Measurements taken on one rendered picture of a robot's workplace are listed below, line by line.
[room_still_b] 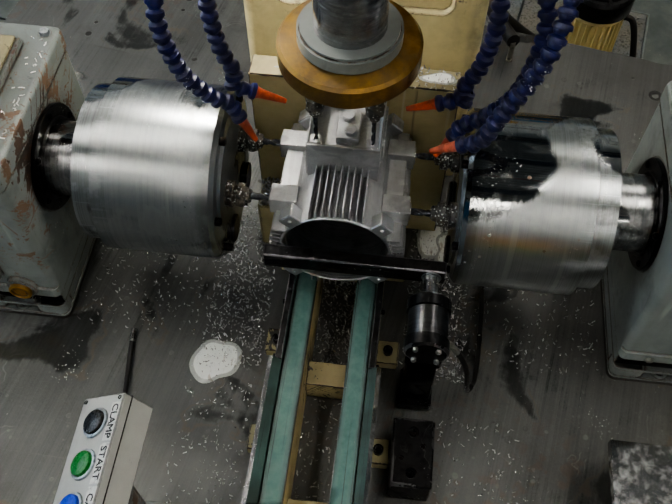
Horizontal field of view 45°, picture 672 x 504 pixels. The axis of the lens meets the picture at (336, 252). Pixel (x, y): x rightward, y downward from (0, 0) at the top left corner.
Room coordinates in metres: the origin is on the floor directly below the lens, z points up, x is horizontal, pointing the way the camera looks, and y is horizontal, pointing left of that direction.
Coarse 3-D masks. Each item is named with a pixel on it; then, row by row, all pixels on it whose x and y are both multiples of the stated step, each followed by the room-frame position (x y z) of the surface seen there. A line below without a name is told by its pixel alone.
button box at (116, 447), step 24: (96, 408) 0.36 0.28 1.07; (120, 408) 0.36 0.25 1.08; (144, 408) 0.37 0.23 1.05; (96, 432) 0.33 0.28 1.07; (120, 432) 0.33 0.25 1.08; (144, 432) 0.34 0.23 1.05; (72, 456) 0.31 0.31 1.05; (96, 456) 0.30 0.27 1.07; (120, 456) 0.30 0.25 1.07; (72, 480) 0.28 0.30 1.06; (96, 480) 0.27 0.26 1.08; (120, 480) 0.28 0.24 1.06
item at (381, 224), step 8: (304, 112) 0.81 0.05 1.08; (304, 120) 0.80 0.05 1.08; (392, 120) 0.79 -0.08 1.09; (400, 120) 0.80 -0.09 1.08; (392, 128) 0.79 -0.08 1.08; (400, 128) 0.79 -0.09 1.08; (288, 208) 0.64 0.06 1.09; (296, 208) 0.64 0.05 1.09; (280, 216) 0.63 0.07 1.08; (288, 216) 0.62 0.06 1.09; (296, 216) 0.63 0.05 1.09; (376, 216) 0.63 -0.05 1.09; (384, 216) 0.62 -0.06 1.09; (288, 224) 0.62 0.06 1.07; (296, 224) 0.62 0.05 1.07; (376, 224) 0.61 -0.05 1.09; (384, 224) 0.61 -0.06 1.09; (392, 224) 0.62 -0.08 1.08; (376, 232) 0.61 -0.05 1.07; (384, 232) 0.61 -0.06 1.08; (392, 232) 0.61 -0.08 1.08; (296, 272) 0.62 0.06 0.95; (376, 280) 0.61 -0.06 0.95; (384, 280) 0.61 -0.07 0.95
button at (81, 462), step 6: (78, 456) 0.30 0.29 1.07; (84, 456) 0.30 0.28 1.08; (90, 456) 0.30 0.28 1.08; (72, 462) 0.30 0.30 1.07; (78, 462) 0.30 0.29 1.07; (84, 462) 0.29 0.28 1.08; (90, 462) 0.30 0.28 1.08; (72, 468) 0.29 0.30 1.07; (78, 468) 0.29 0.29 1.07; (84, 468) 0.29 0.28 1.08; (78, 474) 0.28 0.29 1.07
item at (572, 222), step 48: (528, 144) 0.68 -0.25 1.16; (576, 144) 0.69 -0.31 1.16; (480, 192) 0.62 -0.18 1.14; (528, 192) 0.62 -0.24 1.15; (576, 192) 0.62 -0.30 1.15; (624, 192) 0.66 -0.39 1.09; (480, 240) 0.58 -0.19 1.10; (528, 240) 0.58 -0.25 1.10; (576, 240) 0.57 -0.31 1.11; (624, 240) 0.61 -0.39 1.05; (528, 288) 0.56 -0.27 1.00
